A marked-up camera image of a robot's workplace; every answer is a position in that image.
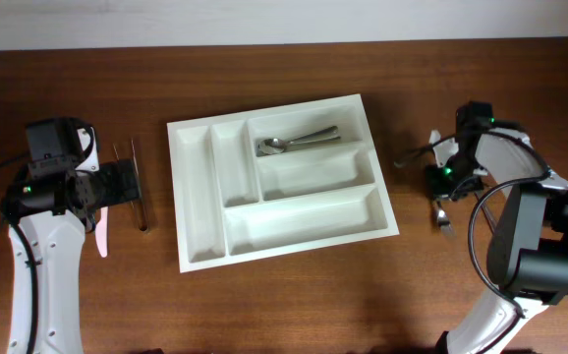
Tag steel fork crossing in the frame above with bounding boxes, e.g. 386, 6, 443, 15
432, 201, 456, 239

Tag steel tablespoon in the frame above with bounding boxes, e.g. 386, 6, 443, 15
256, 135, 341, 155
256, 125, 340, 154

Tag steel fork tines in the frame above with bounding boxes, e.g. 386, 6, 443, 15
481, 203, 497, 233

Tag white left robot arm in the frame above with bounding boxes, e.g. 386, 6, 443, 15
1, 159, 142, 353

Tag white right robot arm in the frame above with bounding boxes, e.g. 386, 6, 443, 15
427, 128, 568, 353

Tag white plastic knife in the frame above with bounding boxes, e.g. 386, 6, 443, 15
94, 206, 109, 258

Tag steel kitchen tongs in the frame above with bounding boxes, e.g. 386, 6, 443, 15
112, 139, 150, 234

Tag white plastic cutlery tray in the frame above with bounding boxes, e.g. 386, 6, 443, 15
167, 94, 399, 272

